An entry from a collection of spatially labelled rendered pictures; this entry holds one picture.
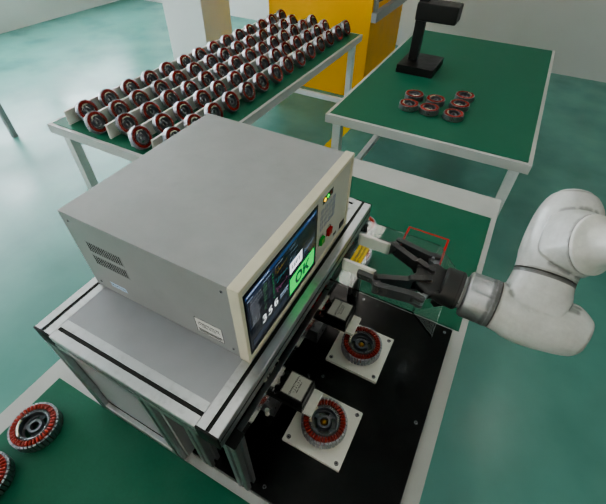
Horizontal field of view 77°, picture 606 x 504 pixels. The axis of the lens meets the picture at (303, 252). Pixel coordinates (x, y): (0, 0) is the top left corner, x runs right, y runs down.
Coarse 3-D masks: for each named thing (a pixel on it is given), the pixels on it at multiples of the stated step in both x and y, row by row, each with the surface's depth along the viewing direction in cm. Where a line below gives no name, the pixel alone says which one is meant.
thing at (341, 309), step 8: (328, 304) 106; (336, 304) 103; (344, 304) 103; (352, 304) 103; (328, 312) 101; (336, 312) 101; (344, 312) 101; (352, 312) 102; (320, 320) 104; (328, 320) 102; (336, 320) 101; (344, 320) 100; (352, 320) 104; (360, 320) 105; (336, 328) 102; (344, 328) 101; (352, 328) 103
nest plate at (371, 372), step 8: (384, 336) 112; (336, 344) 110; (352, 344) 110; (368, 344) 111; (384, 344) 111; (336, 352) 109; (384, 352) 109; (328, 360) 107; (336, 360) 107; (344, 360) 107; (376, 360) 107; (384, 360) 107; (344, 368) 106; (352, 368) 105; (360, 368) 105; (368, 368) 105; (376, 368) 105; (360, 376) 104; (368, 376) 104; (376, 376) 104
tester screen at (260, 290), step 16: (304, 224) 70; (304, 240) 73; (288, 256) 68; (304, 256) 77; (272, 272) 64; (288, 272) 71; (256, 288) 61; (272, 288) 67; (288, 288) 75; (256, 304) 63; (256, 320) 65; (272, 320) 73; (256, 336) 68
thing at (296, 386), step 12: (288, 372) 91; (288, 384) 87; (300, 384) 87; (312, 384) 87; (276, 396) 88; (288, 396) 85; (300, 396) 85; (312, 396) 89; (300, 408) 86; (312, 408) 88
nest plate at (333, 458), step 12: (324, 396) 100; (348, 408) 98; (300, 420) 95; (348, 420) 95; (288, 432) 93; (300, 432) 93; (324, 432) 93; (348, 432) 93; (300, 444) 91; (348, 444) 92; (312, 456) 90; (324, 456) 90; (336, 456) 90; (336, 468) 88
